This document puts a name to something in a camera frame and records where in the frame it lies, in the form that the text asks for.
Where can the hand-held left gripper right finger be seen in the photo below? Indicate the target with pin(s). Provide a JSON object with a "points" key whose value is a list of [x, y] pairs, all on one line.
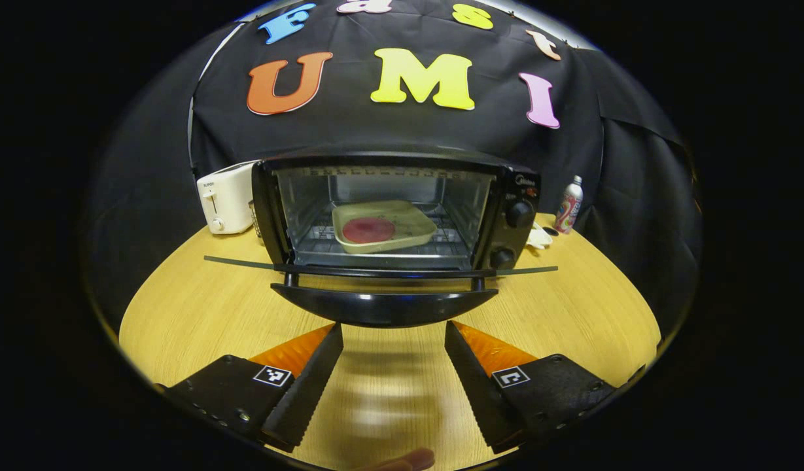
{"points": [[477, 386]]}

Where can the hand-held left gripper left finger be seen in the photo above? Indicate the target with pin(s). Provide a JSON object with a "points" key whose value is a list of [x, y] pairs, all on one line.
{"points": [[307, 386]]}

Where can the pink ham slice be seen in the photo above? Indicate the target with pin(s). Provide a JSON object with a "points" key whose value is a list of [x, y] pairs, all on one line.
{"points": [[369, 230]]}

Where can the cream square food tray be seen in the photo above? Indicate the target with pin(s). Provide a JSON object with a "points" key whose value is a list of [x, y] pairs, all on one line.
{"points": [[408, 216]]}

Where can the black electric oven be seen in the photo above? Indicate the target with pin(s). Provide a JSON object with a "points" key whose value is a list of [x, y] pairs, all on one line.
{"points": [[513, 196]]}

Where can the white divided grain dish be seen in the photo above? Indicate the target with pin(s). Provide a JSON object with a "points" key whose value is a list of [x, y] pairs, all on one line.
{"points": [[539, 237]]}

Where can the black round table grommet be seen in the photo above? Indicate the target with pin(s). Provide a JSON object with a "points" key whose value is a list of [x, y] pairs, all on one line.
{"points": [[551, 231]]}

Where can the silver drink bottle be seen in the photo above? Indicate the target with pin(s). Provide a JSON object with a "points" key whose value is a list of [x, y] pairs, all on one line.
{"points": [[569, 206]]}

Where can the white toaster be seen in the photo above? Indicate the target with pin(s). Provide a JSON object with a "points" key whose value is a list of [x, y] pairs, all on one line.
{"points": [[228, 196]]}

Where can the black backdrop cloth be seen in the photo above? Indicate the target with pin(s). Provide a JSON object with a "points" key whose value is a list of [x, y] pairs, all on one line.
{"points": [[637, 196]]}

